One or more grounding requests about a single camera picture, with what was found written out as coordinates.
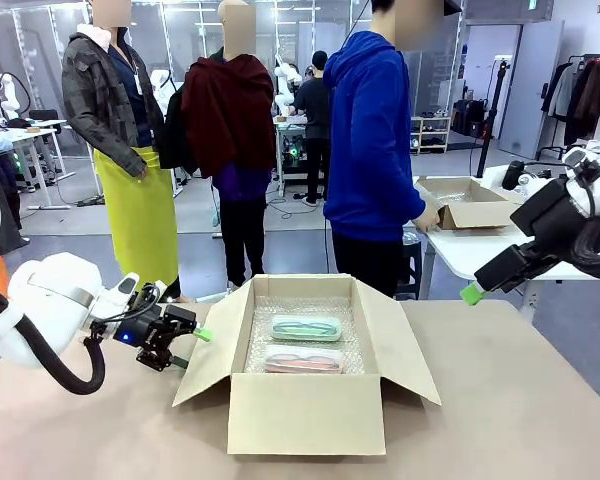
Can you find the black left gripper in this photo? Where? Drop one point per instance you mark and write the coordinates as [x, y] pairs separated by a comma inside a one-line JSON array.
[[150, 330]]

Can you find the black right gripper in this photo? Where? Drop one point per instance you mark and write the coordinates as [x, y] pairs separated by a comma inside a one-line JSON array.
[[540, 220]]

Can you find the small cardboard box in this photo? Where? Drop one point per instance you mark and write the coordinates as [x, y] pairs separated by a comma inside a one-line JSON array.
[[475, 212]]

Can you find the pink glasses case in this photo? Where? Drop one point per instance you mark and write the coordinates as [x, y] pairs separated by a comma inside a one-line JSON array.
[[305, 359]]

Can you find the mint green glasses case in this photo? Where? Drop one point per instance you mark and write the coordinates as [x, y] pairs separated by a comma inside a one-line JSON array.
[[305, 328]]

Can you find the person's right forearm blue sleeve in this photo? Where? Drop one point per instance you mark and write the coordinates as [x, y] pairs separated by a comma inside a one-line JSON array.
[[405, 200]]

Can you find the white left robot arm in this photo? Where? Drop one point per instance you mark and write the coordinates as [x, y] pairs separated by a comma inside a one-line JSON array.
[[55, 290]]

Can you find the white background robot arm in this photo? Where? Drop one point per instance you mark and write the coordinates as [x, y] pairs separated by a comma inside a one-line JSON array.
[[285, 85], [161, 87], [10, 95]]

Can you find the person's right hand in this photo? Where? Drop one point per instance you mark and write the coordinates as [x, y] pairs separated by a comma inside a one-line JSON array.
[[429, 219]]

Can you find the white side table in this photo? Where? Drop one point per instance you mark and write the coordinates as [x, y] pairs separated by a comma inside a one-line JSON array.
[[460, 250]]

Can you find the clear bubble wrap sheet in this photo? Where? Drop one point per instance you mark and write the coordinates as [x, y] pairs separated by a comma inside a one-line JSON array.
[[260, 350]]

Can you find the large open cardboard box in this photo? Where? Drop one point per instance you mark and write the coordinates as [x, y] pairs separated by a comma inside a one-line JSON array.
[[305, 420]]

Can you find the mannequin with purple top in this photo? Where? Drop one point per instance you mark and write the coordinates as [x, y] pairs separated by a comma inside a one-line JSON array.
[[240, 210]]

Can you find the wooden shoe shelf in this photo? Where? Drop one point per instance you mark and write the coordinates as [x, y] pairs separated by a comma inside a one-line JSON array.
[[430, 135]]

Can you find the black tripod stand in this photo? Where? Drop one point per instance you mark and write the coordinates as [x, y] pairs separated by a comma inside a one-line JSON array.
[[495, 105]]

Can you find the person in blue hoodie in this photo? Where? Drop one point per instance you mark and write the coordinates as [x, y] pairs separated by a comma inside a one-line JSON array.
[[370, 125]]

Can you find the background workbench with equipment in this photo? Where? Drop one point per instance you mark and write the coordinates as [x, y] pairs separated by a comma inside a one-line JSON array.
[[292, 160]]

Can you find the clothes rack with garments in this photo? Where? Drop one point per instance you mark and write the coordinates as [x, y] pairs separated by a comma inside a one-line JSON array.
[[580, 95]]

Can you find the dark red draped cloth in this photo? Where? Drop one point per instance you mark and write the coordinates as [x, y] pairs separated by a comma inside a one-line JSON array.
[[230, 110]]

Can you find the person in black shirt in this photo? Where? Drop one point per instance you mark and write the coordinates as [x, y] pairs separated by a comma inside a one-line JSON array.
[[315, 110]]

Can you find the white background desk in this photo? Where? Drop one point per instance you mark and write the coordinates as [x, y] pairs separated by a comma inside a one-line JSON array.
[[35, 135]]

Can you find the mannequin with yellow apron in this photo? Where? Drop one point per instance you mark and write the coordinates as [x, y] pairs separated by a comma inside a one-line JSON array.
[[95, 100]]

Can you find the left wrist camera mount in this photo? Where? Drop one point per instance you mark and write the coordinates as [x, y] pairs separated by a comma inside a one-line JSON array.
[[127, 287]]

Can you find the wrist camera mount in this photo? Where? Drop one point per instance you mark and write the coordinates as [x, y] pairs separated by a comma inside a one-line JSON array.
[[522, 175], [127, 287]]

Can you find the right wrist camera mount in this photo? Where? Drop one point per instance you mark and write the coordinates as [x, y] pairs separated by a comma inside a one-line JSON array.
[[522, 175]]

